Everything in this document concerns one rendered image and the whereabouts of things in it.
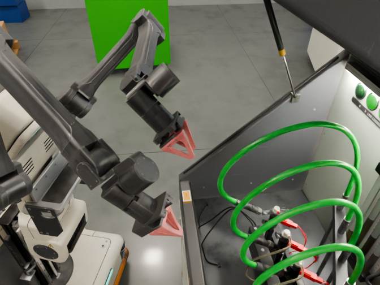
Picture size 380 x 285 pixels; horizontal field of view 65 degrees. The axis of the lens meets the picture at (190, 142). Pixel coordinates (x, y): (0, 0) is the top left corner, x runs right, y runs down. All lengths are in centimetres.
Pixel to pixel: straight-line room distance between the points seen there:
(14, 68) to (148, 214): 40
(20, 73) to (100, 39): 334
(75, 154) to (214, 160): 64
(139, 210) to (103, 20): 345
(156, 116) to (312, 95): 60
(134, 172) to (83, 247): 137
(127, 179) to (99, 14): 344
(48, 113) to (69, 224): 76
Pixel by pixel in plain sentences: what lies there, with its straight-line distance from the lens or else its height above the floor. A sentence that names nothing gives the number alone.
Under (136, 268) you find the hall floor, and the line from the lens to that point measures 209.
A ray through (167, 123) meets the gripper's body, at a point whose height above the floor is 142.
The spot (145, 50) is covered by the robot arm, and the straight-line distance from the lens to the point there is 89.
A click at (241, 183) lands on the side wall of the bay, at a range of 127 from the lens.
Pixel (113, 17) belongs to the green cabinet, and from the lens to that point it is 394.
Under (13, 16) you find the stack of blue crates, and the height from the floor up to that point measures 11.
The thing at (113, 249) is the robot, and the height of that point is 27.
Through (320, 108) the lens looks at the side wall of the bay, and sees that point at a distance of 115.
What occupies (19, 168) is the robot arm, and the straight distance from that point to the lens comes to 91.
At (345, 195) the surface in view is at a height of 116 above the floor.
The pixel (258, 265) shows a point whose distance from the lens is 80.
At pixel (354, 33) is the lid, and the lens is 19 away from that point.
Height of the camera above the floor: 182
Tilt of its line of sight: 39 degrees down
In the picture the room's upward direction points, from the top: straight up
